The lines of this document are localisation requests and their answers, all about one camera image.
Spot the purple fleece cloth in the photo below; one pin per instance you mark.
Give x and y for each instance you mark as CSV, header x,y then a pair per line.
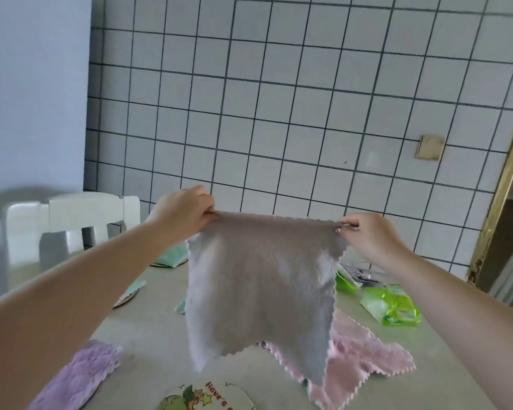
x,y
79,375

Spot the white printed plastic packet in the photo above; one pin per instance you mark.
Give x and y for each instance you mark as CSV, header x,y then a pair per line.
x,y
361,272

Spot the person's right hand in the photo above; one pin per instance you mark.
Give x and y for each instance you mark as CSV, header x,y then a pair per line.
x,y
374,239

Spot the person's right forearm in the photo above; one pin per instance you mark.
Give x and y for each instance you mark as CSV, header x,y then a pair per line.
x,y
466,311

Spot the pink fleece cloth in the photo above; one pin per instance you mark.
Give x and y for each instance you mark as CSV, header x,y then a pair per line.
x,y
359,354

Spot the person's left thumb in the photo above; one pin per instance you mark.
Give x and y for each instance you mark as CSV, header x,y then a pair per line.
x,y
209,217

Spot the large green plastic packet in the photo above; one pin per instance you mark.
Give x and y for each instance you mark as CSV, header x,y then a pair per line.
x,y
389,303

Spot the beige wall plate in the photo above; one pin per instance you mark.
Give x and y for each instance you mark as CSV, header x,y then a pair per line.
x,y
429,147

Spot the white wooden chair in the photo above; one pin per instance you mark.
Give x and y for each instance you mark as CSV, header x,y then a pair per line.
x,y
68,226

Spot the grey fleece cloth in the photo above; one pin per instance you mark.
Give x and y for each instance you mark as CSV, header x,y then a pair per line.
x,y
260,290

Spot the gold door frame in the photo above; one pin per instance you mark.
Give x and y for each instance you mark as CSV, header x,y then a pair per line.
x,y
498,196

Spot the person's right thumb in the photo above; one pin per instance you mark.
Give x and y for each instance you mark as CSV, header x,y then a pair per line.
x,y
351,220

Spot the person's left hand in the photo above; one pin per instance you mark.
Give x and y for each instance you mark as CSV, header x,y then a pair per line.
x,y
177,215

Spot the small green plastic packet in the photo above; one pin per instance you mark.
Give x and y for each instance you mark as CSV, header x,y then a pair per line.
x,y
345,280

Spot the round cartoon print coaster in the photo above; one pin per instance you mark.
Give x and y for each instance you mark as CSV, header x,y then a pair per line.
x,y
205,397

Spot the person's left forearm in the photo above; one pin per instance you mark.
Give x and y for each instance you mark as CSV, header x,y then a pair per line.
x,y
68,303

